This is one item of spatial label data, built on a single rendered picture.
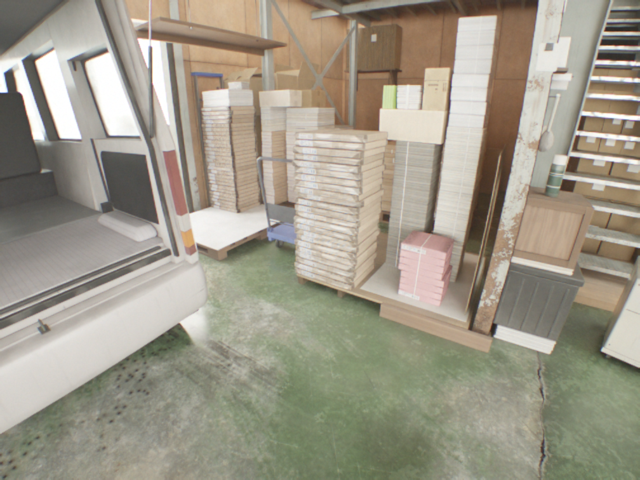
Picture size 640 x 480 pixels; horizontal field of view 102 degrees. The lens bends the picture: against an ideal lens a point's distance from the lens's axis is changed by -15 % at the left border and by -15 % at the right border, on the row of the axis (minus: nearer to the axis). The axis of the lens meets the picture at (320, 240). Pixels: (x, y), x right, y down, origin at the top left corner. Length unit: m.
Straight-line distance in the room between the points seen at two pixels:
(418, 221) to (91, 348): 1.99
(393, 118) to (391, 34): 3.93
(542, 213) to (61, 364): 2.16
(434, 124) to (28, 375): 2.31
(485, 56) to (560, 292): 1.36
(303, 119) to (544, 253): 2.81
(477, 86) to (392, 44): 4.01
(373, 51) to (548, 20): 4.65
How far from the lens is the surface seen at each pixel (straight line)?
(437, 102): 2.16
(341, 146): 1.85
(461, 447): 1.54
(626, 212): 3.38
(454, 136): 2.12
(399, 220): 2.31
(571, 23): 2.63
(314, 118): 3.62
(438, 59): 6.08
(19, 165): 3.21
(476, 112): 2.10
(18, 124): 3.20
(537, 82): 1.66
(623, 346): 2.26
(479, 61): 2.12
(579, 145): 4.13
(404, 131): 2.19
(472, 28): 2.17
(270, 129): 3.72
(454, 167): 2.14
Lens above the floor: 1.24
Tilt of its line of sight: 24 degrees down
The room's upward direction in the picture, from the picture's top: straight up
